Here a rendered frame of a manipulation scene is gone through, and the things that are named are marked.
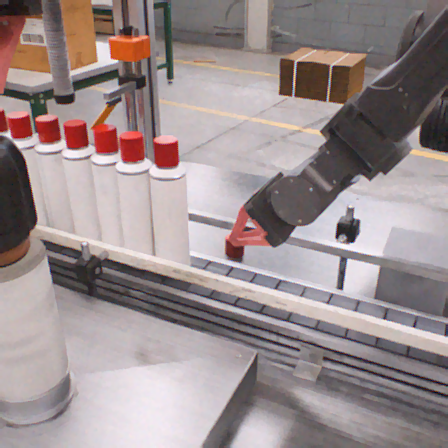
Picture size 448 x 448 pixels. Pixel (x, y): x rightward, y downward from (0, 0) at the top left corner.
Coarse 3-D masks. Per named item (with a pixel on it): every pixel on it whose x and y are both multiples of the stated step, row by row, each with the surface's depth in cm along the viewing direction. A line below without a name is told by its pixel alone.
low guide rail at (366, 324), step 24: (48, 240) 82; (72, 240) 80; (144, 264) 75; (168, 264) 73; (216, 288) 71; (240, 288) 69; (264, 288) 69; (312, 312) 66; (336, 312) 64; (384, 336) 63; (408, 336) 61; (432, 336) 61
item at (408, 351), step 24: (120, 264) 80; (192, 264) 80; (216, 264) 80; (192, 288) 74; (288, 288) 74; (312, 288) 74; (264, 312) 70; (288, 312) 70; (360, 312) 70; (384, 312) 70; (336, 336) 66; (360, 336) 66; (432, 360) 62
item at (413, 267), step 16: (208, 224) 76; (224, 224) 75; (288, 240) 72; (304, 240) 70; (320, 240) 70; (352, 256) 68; (368, 256) 67; (384, 256) 67; (416, 272) 65; (432, 272) 64
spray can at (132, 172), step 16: (128, 144) 69; (128, 160) 70; (144, 160) 72; (128, 176) 71; (144, 176) 71; (128, 192) 72; (144, 192) 72; (128, 208) 73; (144, 208) 73; (128, 224) 75; (144, 224) 75; (128, 240) 76; (144, 240) 76
